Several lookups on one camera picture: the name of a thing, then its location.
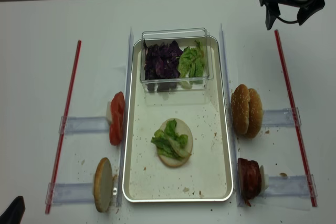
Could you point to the clear divider rail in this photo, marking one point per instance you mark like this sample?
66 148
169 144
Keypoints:
119 195
232 135

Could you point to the clear track at tomatoes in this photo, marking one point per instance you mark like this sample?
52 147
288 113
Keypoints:
79 125

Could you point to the green lettuce in container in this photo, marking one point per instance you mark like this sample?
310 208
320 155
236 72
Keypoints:
192 61

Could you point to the purple lettuce in container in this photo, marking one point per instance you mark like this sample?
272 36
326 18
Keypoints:
161 61

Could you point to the white pusher block at tomatoes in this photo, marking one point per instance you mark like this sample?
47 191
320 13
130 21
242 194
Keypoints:
108 113

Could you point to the red rail strip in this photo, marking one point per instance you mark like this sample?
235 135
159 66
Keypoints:
310 183
61 136

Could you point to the sesame bun top inner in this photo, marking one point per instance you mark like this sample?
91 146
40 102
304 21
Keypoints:
240 109

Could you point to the right red rail strip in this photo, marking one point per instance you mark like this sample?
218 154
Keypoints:
310 183

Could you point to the red tomato slices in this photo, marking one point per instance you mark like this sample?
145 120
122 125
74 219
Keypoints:
117 111

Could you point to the left red rail strip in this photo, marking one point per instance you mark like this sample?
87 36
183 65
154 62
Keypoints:
61 136

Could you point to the green lettuce leaf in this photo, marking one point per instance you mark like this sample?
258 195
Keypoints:
170 142

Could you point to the bun bottom standing left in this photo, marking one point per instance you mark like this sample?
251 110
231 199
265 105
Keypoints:
103 185

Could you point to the clear lettuce container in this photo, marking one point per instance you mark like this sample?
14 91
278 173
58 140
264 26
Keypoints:
184 38

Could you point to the clear track at buns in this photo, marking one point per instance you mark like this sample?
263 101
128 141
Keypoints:
288 117

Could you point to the white metal tray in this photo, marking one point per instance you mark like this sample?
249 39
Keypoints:
200 114

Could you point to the right clear divider rail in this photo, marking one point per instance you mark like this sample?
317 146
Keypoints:
232 135

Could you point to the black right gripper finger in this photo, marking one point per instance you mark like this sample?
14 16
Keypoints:
272 13
306 12

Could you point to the white pusher block at patties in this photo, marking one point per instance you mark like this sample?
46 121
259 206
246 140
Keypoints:
264 179

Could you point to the clear track at patties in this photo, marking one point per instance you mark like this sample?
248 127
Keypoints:
296 186

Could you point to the brown meat patties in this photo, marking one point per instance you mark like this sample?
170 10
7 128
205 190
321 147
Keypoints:
250 179

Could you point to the clear track at left bun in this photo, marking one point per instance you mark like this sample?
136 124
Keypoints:
69 193

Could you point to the sesame bun top outer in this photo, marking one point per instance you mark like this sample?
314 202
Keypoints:
255 114

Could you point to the black left arm gripper tip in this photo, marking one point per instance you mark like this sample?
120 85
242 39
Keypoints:
14 213

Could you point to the sesame bun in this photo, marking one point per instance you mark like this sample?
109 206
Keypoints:
240 109
255 114

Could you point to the left clear divider rail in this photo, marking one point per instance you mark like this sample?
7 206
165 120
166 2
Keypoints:
119 195

